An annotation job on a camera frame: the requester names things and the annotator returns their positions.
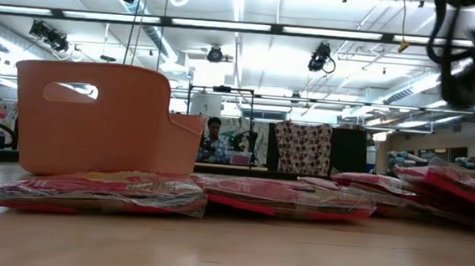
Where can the red popcorn bag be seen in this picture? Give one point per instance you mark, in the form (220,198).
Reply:
(368,182)
(91,190)
(279,196)
(460,184)

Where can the background black robot arm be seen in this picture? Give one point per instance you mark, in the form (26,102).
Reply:
(245,142)

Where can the clear plastic container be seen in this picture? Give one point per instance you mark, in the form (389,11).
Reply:
(240,157)

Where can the person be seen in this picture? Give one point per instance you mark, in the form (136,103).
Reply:
(213,146)

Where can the dotted brown white cloth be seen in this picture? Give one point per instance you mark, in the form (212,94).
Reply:
(303,148)

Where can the black panel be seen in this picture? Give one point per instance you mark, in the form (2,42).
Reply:
(349,151)

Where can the orange plastic basket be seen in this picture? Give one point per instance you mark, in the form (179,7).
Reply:
(107,140)

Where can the yellow hanging tag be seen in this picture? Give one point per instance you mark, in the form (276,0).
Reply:
(403,46)

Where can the black overhead rail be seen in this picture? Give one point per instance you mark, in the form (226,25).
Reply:
(278,28)

